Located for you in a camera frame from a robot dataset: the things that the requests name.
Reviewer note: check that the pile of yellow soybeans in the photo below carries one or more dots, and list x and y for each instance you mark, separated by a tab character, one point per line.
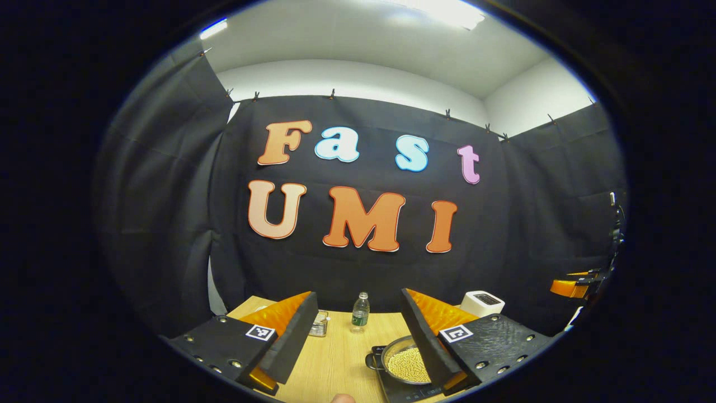
408	364

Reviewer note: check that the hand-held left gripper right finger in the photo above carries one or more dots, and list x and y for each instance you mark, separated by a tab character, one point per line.
428	347

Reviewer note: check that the stainless steel pot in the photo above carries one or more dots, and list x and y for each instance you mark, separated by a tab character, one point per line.
391	347

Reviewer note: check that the row of black cloth clips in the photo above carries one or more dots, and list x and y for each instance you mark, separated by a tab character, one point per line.
332	94

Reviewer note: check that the large ceiling light panel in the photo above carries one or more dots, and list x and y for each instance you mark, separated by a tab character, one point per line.
442	11

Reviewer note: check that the small ceiling light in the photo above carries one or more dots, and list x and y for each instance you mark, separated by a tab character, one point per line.
213	28

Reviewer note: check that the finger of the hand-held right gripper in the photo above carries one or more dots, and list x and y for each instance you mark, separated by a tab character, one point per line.
565	288

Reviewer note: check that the black induction cooktop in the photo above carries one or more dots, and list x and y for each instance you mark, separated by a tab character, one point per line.
397	392

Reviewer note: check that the white toaster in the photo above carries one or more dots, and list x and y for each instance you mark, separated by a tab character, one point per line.
475	305

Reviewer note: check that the clear plastic water bottle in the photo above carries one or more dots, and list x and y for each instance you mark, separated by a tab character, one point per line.
360	316

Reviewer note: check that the black backdrop cloth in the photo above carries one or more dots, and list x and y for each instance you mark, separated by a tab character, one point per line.
184	224

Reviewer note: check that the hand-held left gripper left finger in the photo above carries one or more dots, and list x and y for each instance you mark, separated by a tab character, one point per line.
293	341

